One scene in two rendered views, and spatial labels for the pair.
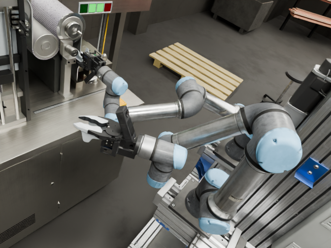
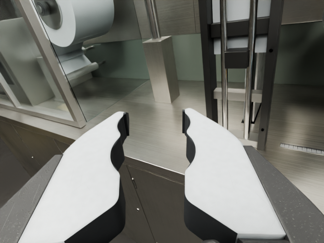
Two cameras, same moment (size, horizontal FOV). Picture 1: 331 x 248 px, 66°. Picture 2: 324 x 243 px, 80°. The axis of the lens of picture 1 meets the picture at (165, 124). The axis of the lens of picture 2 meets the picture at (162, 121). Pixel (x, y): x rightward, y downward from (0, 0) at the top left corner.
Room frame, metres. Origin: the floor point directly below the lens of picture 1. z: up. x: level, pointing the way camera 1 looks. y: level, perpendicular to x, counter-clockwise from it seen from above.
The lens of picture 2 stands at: (0.58, 0.15, 1.29)
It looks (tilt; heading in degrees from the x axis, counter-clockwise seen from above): 31 degrees down; 101
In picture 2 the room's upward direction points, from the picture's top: 12 degrees counter-clockwise
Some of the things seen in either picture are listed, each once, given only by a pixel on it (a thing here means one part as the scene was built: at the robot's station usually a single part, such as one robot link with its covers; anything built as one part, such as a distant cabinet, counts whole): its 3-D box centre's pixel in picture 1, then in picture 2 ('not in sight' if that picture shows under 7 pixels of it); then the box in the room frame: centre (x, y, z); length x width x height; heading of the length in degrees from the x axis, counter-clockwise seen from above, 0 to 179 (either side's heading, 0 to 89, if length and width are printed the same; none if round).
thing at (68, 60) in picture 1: (67, 70); not in sight; (1.02, 0.55, 1.05); 0.06 x 0.05 x 0.31; 63
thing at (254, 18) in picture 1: (240, 9); not in sight; (6.87, -0.63, 0.38); 1.12 x 0.91 x 0.76; 70
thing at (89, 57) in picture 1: (94, 64); not in sight; (1.06, 0.43, 1.12); 0.12 x 0.08 x 0.09; 63
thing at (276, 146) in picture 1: (240, 182); not in sight; (0.61, -0.31, 1.19); 0.15 x 0.12 x 0.55; 6
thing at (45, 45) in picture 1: (31, 33); not in sight; (1.02, 0.73, 1.18); 0.26 x 0.12 x 0.12; 63
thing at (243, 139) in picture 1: (249, 132); not in sight; (1.22, -0.46, 0.98); 0.13 x 0.12 x 0.14; 26
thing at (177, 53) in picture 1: (196, 71); not in sight; (3.57, -0.13, 0.06); 1.29 x 0.89 x 0.12; 69
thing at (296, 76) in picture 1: (284, 91); not in sight; (3.57, -1.43, 0.28); 0.47 x 0.45 x 0.57; 56
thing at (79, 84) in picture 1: (64, 71); not in sight; (1.18, 0.65, 0.92); 0.28 x 0.04 x 0.04; 63
